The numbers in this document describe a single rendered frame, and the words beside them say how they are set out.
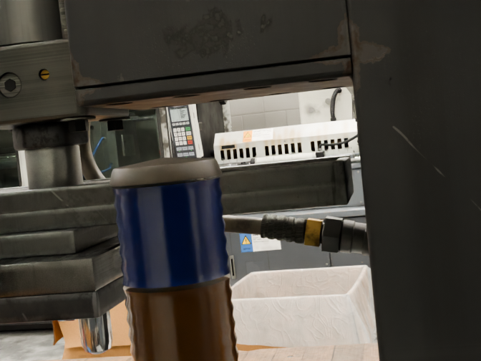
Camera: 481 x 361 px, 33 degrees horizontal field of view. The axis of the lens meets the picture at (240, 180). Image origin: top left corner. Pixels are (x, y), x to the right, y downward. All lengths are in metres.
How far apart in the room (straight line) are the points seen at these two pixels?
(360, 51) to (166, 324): 0.24
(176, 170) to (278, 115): 6.74
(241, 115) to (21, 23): 6.63
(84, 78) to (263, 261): 4.68
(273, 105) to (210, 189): 6.75
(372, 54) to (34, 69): 0.21
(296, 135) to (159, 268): 5.06
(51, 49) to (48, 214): 0.10
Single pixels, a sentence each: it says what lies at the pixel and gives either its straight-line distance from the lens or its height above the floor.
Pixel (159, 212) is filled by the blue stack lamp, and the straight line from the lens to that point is 0.27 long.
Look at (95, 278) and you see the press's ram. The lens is 0.49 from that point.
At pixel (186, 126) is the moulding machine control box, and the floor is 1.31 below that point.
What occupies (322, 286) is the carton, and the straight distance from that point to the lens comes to 3.32.
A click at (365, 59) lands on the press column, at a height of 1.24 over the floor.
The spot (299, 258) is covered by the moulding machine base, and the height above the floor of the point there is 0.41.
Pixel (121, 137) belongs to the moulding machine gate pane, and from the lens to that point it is 5.34.
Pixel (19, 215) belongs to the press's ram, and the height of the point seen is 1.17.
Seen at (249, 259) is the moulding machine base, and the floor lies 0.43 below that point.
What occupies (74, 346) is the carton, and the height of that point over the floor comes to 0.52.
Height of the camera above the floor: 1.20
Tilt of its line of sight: 3 degrees down
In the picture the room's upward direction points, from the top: 6 degrees counter-clockwise
